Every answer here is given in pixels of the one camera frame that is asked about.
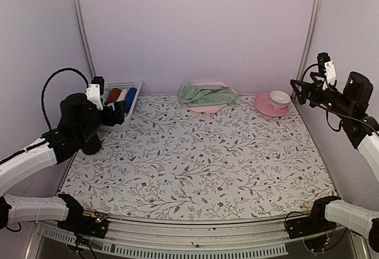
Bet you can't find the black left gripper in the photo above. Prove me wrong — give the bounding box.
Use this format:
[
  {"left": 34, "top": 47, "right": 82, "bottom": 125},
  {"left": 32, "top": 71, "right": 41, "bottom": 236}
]
[{"left": 77, "top": 99, "right": 126, "bottom": 144}]

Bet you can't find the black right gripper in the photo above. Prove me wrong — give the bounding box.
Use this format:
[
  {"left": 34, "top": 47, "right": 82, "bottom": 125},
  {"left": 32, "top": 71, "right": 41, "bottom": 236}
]
[{"left": 291, "top": 72, "right": 355, "bottom": 119}]

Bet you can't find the green towel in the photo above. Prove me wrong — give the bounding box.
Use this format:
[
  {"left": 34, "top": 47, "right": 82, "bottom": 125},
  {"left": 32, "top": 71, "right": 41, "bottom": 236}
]
[{"left": 178, "top": 85, "right": 238, "bottom": 107}]

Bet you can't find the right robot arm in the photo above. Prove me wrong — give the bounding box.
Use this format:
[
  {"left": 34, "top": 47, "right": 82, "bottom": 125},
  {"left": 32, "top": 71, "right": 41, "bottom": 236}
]
[{"left": 290, "top": 72, "right": 378, "bottom": 251}]

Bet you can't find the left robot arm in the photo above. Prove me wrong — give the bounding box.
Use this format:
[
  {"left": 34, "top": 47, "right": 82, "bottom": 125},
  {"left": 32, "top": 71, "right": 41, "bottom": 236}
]
[{"left": 1, "top": 93, "right": 125, "bottom": 232}]

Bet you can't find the white bowl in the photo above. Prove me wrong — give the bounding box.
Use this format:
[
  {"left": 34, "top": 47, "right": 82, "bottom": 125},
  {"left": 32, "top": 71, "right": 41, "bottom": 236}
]
[{"left": 269, "top": 90, "right": 291, "bottom": 109}]

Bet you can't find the grey rolled towel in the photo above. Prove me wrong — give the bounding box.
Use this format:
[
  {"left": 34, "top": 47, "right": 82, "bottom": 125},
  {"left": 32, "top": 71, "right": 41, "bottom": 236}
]
[{"left": 101, "top": 91, "right": 110, "bottom": 103}]

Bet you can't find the red rolled towel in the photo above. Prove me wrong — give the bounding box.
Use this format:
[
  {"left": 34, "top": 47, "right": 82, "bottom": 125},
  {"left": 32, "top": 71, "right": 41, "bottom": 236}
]
[{"left": 104, "top": 88, "right": 122, "bottom": 105}]

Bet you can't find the white rolled towel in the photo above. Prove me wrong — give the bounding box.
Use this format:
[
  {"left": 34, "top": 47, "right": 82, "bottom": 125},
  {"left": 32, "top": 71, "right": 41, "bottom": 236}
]
[{"left": 116, "top": 89, "right": 128, "bottom": 102}]

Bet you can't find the blue rolled towel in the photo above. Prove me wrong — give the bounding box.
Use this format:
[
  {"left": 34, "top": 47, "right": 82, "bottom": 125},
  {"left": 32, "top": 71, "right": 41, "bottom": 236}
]
[{"left": 124, "top": 88, "right": 137, "bottom": 114}]

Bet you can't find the black cylinder cup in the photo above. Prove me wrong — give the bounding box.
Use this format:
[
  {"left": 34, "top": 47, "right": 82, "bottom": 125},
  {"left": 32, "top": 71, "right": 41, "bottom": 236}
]
[{"left": 81, "top": 132, "right": 101, "bottom": 155}]

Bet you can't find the pink plate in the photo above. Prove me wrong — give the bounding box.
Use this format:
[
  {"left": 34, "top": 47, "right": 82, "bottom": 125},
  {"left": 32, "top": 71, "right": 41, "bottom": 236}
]
[{"left": 253, "top": 93, "right": 289, "bottom": 117}]

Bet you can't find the white plastic basket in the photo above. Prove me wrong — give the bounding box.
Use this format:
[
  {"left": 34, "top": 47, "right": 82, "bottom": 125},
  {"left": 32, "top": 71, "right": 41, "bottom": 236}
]
[{"left": 98, "top": 78, "right": 143, "bottom": 132}]

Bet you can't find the pink towel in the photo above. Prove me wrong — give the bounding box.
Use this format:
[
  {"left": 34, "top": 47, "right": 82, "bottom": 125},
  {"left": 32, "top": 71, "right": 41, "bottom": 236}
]
[{"left": 189, "top": 81, "right": 229, "bottom": 114}]

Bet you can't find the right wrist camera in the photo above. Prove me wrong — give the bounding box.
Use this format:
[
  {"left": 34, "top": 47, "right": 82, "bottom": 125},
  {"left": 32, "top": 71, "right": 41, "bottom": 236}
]
[{"left": 317, "top": 52, "right": 337, "bottom": 92}]

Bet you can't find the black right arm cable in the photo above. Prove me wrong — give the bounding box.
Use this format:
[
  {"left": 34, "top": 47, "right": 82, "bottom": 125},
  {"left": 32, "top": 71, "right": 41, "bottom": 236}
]
[{"left": 300, "top": 63, "right": 379, "bottom": 137}]

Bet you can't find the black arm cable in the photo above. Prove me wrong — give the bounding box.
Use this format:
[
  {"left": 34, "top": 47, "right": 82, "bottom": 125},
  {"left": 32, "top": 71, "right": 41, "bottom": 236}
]
[
  {"left": 40, "top": 67, "right": 90, "bottom": 131},
  {"left": 300, "top": 63, "right": 379, "bottom": 137}
]

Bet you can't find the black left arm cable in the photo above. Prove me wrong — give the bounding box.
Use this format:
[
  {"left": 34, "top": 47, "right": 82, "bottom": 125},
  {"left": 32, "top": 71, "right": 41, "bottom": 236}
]
[{"left": 40, "top": 67, "right": 90, "bottom": 131}]

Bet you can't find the right aluminium frame post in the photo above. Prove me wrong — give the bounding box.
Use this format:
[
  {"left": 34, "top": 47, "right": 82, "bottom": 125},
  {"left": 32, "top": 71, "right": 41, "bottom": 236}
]
[{"left": 296, "top": 0, "right": 322, "bottom": 79}]

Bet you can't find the aluminium frame post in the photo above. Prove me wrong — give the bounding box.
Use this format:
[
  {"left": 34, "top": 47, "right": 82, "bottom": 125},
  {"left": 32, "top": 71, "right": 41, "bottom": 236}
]
[
  {"left": 296, "top": 0, "right": 322, "bottom": 79},
  {"left": 71, "top": 0, "right": 96, "bottom": 78}
]

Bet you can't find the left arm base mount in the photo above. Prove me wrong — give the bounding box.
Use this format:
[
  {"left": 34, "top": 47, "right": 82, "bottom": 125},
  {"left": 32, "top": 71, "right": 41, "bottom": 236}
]
[{"left": 57, "top": 213, "right": 109, "bottom": 239}]

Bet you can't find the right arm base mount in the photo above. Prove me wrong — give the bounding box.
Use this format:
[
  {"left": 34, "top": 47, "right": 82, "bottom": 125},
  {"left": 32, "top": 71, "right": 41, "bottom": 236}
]
[{"left": 284, "top": 211, "right": 347, "bottom": 255}]

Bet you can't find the left aluminium frame post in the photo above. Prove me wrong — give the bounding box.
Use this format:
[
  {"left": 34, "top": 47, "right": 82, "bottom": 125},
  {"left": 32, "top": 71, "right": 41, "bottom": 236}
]
[{"left": 71, "top": 0, "right": 96, "bottom": 78}]

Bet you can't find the front aluminium rail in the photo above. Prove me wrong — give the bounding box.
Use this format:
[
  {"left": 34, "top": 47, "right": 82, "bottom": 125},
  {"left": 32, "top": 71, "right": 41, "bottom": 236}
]
[{"left": 25, "top": 216, "right": 374, "bottom": 258}]

